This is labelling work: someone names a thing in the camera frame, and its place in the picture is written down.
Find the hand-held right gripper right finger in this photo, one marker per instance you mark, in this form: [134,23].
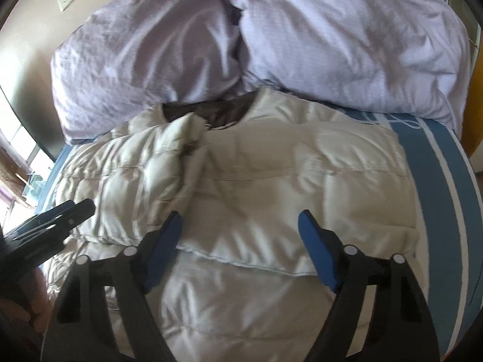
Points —
[316,249]

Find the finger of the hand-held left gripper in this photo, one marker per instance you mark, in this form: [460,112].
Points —
[34,254]
[77,211]

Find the blue striped bed sheet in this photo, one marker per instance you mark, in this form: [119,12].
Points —
[441,203]

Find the window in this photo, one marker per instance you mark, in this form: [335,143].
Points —
[22,173]

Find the white puffer jacket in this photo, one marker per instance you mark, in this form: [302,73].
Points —
[264,181]

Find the lavender pillow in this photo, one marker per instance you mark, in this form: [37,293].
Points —
[151,56]

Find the person's left hand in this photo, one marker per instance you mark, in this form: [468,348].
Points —
[37,298]

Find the white wall socket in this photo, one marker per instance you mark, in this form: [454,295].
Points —
[63,0]

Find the lavender duvet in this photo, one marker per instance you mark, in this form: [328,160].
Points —
[339,41]

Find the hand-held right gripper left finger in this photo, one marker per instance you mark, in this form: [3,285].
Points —
[163,245]

